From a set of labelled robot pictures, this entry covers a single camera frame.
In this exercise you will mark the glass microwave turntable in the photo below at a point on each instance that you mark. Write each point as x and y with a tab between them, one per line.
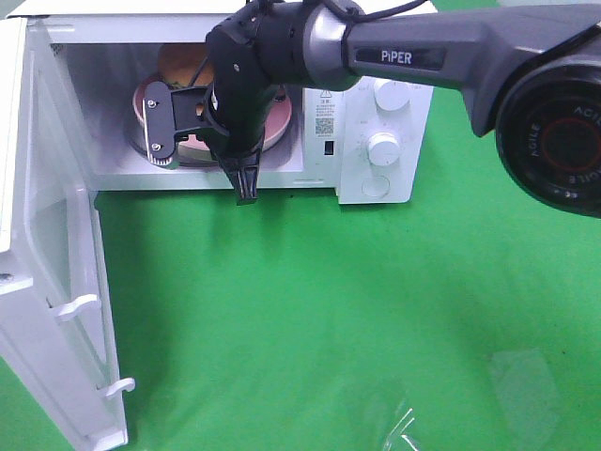
191	154

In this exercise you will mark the white microwave door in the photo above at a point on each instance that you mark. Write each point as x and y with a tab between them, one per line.
57	331

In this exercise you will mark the green table mat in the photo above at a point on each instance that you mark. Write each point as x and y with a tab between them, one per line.
301	323

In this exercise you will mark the pink plate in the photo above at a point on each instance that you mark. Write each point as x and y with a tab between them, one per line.
278	118

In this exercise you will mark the round door release button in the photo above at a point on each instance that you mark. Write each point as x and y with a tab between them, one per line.
376	186

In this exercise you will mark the burger with cheese and lettuce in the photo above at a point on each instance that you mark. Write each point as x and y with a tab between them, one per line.
185	64

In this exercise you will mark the white microwave oven body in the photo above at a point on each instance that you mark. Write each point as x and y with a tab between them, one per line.
113	46

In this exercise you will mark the upper white dial knob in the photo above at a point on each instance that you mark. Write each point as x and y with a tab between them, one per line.
391	96

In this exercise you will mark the white dial knob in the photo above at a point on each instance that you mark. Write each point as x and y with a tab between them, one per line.
391	96
383	149

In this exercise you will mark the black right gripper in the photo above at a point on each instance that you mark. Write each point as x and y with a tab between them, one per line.
238	115

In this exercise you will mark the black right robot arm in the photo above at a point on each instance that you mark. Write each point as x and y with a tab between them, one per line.
529	74

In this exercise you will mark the lower white dial knob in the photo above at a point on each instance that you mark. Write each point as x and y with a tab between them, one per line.
383	149

